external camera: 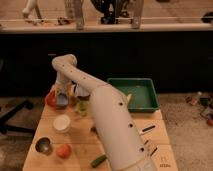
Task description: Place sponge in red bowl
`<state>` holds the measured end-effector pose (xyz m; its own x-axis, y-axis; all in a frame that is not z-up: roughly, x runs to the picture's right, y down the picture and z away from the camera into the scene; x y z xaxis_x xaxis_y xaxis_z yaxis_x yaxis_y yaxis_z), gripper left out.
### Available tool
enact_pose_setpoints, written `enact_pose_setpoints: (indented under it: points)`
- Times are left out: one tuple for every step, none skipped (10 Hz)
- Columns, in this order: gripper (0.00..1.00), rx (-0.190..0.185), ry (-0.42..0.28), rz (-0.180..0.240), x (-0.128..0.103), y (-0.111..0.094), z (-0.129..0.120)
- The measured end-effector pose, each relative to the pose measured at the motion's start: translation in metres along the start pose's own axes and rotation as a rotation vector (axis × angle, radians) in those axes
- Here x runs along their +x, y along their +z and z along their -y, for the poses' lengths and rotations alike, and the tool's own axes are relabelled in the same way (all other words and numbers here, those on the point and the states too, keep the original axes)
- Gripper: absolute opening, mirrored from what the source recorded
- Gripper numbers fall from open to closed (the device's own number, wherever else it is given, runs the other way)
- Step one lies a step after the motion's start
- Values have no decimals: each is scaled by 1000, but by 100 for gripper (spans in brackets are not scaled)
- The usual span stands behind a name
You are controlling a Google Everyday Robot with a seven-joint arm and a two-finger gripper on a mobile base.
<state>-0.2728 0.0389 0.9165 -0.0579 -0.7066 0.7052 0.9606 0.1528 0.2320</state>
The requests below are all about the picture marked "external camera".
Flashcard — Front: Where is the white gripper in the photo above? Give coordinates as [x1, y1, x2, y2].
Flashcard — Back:
[55, 82, 71, 107]

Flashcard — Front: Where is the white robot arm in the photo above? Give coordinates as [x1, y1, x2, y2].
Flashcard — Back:
[52, 54, 157, 171]

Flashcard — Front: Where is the red bowl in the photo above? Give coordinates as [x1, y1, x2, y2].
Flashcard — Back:
[45, 91, 56, 108]

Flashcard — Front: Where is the green sponge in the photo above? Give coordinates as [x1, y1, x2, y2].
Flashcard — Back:
[75, 101, 88, 117]

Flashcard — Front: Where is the white plastic cup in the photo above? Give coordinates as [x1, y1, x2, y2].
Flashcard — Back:
[53, 115, 71, 133]

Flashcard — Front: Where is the small metal cup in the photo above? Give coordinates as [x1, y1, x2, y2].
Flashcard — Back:
[35, 137, 52, 155]

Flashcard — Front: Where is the orange round fruit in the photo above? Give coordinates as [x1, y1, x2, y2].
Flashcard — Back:
[56, 144, 72, 158]

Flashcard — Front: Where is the black chair base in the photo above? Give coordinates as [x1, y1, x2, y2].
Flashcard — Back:
[0, 100, 35, 134]

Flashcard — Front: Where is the green cucumber toy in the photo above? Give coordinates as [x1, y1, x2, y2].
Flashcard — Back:
[91, 155, 107, 168]

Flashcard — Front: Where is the green plastic tray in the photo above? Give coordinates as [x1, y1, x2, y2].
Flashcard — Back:
[108, 78, 159, 113]

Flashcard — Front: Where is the black marker pen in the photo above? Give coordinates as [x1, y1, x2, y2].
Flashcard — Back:
[142, 125, 156, 133]

